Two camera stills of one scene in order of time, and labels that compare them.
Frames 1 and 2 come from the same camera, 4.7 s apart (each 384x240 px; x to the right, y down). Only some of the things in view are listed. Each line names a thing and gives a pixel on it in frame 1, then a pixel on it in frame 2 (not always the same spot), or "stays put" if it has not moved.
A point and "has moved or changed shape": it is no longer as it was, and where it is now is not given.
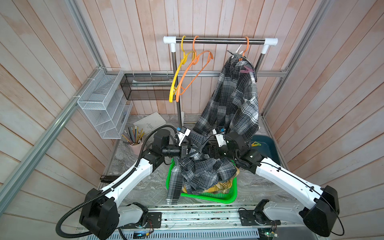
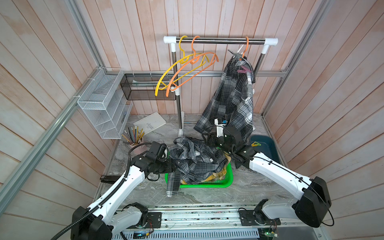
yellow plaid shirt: (222, 186) -> (219, 175)
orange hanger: (194, 70) has moved or changed shape
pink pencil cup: (134, 137) stays put
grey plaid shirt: (197, 171) has moved or changed shape
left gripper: (184, 150) -> (170, 168)
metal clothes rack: (172, 41) stays put
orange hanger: (241, 59) stays put
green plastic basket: (228, 196) -> (226, 183)
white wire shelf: (107, 108) stays put
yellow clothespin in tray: (255, 144) stays put
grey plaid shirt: (231, 104) stays put
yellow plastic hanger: (174, 89) has moved or changed shape
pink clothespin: (247, 70) stays put
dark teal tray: (267, 147) stays put
